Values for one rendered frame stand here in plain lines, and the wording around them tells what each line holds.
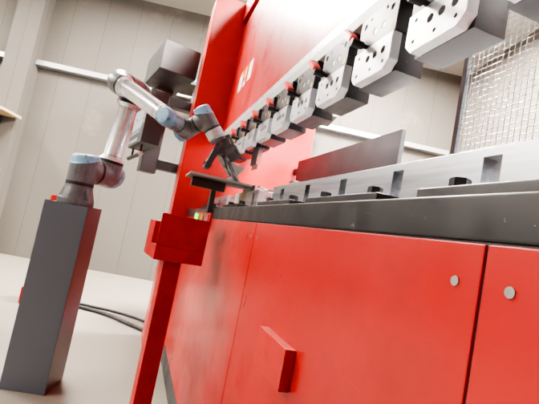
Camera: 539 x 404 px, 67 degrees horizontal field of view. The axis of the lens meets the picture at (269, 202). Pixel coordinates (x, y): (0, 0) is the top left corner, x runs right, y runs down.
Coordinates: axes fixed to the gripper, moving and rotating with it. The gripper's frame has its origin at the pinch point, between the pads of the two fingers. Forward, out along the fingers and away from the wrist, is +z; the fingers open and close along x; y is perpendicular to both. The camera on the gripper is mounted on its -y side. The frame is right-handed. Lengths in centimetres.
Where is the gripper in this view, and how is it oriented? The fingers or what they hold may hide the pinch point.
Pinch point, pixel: (234, 181)
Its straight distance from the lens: 178.3
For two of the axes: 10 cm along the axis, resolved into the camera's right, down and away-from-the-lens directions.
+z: 4.6, 8.8, 1.2
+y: 8.3, -4.8, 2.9
